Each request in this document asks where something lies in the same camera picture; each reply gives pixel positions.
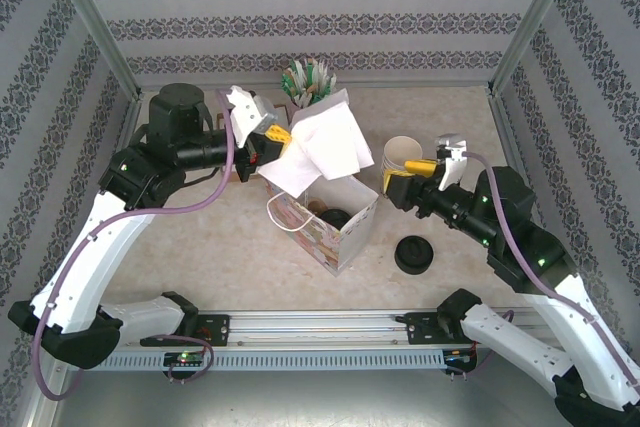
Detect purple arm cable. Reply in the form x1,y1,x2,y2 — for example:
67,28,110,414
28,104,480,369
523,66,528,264
30,88,236,402
460,149,640,393

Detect aluminium mounting rail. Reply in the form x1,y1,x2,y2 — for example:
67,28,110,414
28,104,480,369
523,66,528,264
119,310,556,349

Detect grey slotted cable duct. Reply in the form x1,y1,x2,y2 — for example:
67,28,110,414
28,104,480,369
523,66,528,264
97,349,449,373

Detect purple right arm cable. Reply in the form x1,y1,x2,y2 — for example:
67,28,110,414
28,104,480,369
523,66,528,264
460,149,640,393

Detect white paper stick packet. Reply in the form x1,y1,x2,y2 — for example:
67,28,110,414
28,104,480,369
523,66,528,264
291,59,307,94

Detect stack of paper cups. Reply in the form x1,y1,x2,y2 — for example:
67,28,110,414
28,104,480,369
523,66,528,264
382,135,425,183

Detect black plastic cup lid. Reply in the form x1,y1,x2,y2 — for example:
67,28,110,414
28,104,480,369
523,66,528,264
319,206,353,231

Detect grey metal sheet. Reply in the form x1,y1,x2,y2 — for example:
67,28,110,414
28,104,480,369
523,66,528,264
49,369,576,427

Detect black lid stack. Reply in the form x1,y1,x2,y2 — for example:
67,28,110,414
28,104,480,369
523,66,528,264
393,235,434,276

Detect thin black cable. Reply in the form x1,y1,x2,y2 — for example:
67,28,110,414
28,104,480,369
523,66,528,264
182,166,224,187

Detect aluminium side rail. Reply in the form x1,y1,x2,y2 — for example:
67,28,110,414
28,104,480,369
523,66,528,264
487,86,526,171
112,91,145,161

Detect white patterned paper gift bag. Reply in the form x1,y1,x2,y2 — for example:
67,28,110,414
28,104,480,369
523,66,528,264
263,174,380,276

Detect white paper napkin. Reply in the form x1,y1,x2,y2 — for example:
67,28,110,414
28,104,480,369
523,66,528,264
259,88,375,198

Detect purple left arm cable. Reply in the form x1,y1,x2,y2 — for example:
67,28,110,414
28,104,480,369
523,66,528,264
30,88,236,402

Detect aluminium frame post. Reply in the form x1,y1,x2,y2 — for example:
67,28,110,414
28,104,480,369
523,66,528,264
485,0,585,98
40,0,145,101

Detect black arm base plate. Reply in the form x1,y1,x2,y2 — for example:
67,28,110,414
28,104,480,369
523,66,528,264
404,311,466,343
189,314,232,347

